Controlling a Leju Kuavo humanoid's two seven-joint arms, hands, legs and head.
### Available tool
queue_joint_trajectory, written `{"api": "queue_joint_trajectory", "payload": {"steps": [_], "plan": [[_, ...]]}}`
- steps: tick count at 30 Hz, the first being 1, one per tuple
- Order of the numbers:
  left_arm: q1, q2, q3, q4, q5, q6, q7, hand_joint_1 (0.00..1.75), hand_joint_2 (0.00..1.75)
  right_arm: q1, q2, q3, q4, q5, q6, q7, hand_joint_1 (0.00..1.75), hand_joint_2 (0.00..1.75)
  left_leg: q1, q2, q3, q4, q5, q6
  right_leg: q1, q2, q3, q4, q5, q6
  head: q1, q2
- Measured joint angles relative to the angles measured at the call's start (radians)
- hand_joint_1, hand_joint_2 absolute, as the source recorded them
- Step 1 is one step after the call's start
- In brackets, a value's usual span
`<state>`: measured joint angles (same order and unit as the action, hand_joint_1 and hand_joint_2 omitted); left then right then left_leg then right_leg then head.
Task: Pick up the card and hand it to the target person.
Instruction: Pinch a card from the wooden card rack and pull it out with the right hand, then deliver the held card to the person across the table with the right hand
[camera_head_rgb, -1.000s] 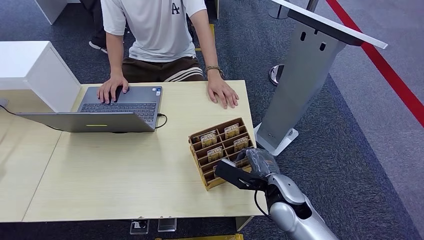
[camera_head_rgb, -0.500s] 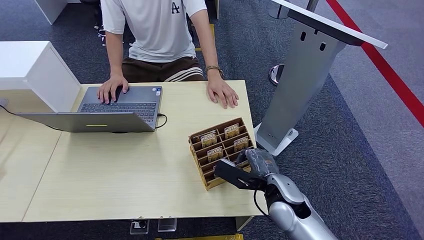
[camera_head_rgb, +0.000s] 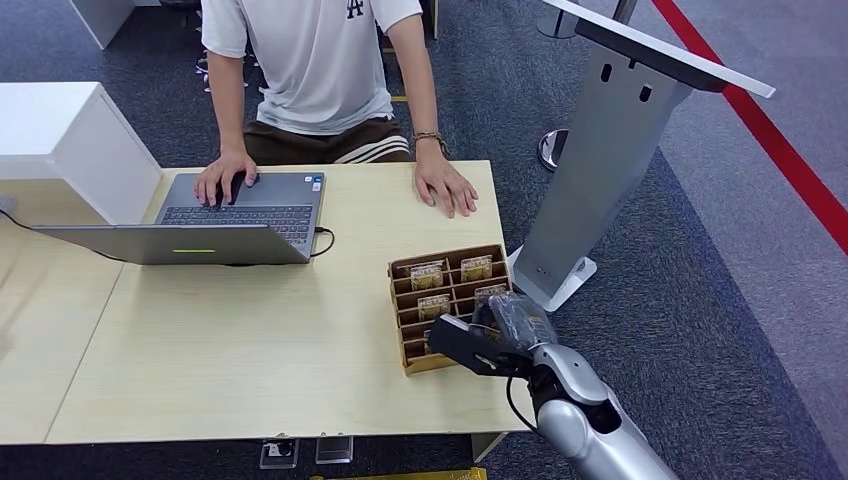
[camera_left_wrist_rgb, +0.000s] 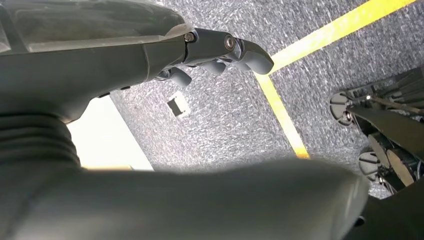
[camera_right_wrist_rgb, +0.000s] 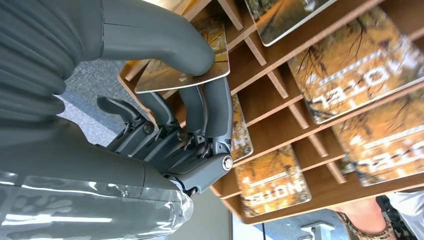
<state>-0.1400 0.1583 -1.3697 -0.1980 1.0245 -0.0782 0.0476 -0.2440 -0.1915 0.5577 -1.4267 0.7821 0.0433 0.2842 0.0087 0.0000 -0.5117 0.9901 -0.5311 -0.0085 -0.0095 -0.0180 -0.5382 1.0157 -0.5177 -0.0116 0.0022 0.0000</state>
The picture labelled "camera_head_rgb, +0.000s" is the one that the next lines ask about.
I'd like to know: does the grey kiosk stand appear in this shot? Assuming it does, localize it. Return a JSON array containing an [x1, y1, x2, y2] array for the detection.
[[511, 0, 777, 299]]

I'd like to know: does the thin black desk cable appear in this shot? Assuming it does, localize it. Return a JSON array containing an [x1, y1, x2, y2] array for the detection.
[[0, 207, 128, 264]]

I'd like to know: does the person's right hand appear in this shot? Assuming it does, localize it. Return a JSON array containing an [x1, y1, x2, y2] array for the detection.
[[193, 149, 259, 209]]

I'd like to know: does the metal floor socket lid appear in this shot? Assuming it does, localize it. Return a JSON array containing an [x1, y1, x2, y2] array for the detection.
[[314, 435, 355, 466]]

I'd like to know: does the white counter block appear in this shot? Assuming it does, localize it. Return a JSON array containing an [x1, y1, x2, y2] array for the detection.
[[68, 0, 164, 52]]

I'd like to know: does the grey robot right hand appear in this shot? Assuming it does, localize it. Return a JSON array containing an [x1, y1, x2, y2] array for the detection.
[[476, 292, 560, 360]]

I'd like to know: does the white kiosk base plate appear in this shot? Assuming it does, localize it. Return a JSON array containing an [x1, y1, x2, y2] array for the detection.
[[506, 245, 599, 313]]

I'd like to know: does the brown wooden card holder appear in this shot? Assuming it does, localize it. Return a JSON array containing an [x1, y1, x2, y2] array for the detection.
[[387, 243, 515, 378]]

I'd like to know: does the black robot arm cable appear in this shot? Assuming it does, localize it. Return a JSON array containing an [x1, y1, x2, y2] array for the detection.
[[505, 376, 543, 437]]

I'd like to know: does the person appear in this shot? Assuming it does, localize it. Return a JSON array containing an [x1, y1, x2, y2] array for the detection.
[[193, 0, 480, 220]]

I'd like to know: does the person's left hand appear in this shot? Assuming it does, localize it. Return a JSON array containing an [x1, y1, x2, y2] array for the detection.
[[413, 155, 480, 220]]

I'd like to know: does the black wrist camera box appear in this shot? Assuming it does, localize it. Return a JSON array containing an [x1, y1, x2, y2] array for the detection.
[[427, 313, 535, 380]]

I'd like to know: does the white cabinet box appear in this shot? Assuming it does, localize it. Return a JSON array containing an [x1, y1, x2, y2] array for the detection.
[[0, 81, 164, 227]]

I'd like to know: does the yellow floor strip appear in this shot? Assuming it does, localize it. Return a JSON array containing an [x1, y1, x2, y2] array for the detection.
[[309, 466, 489, 480]]

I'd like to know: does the grey laptop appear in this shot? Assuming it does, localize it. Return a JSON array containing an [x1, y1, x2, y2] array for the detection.
[[31, 171, 327, 267]]

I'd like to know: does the black laptop power cable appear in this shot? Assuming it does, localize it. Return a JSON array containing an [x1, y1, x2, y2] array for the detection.
[[308, 226, 337, 260]]

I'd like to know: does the chrome stanchion base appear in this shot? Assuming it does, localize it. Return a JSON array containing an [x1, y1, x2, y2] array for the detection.
[[537, 128, 571, 173]]

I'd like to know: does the brown bead bracelet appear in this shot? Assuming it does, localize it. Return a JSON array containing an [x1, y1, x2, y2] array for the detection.
[[411, 131, 450, 159]]

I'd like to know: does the floor socket with plug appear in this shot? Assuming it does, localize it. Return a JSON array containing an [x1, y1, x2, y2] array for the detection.
[[258, 438, 301, 471]]

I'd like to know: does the red barrier belt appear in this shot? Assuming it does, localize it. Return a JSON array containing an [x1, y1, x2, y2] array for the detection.
[[651, 0, 848, 257]]

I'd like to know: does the office chair wheel base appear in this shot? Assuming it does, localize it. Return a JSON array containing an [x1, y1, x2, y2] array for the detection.
[[193, 47, 264, 94]]

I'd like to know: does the white desk leg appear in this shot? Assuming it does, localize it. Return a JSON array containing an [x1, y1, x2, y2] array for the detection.
[[470, 431, 509, 464]]

